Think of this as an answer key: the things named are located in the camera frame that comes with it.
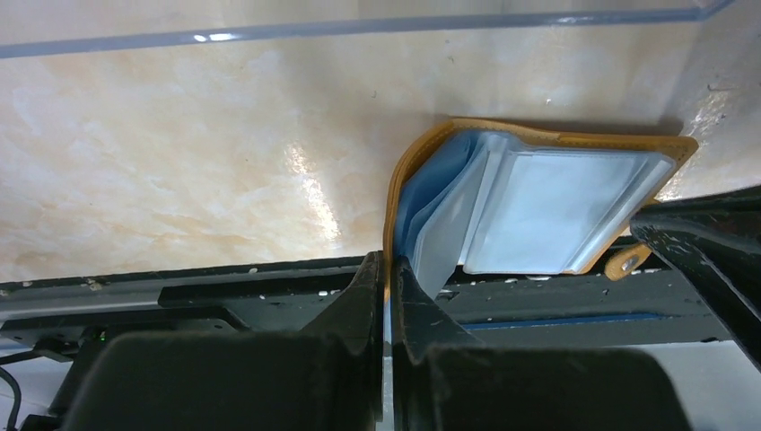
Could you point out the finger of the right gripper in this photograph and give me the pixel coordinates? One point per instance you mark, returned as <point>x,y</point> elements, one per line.
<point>714,242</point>

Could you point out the orange leather card holder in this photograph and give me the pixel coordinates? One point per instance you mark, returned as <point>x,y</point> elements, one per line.
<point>491,197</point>

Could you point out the clear plastic card box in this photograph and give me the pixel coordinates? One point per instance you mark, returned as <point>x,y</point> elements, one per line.
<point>46,28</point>

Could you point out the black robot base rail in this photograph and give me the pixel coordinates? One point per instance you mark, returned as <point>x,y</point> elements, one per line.
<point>53,331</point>

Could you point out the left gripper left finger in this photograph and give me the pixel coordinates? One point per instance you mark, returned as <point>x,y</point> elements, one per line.
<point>326,376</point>

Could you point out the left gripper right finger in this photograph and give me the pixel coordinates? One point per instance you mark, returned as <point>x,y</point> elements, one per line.
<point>444,378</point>

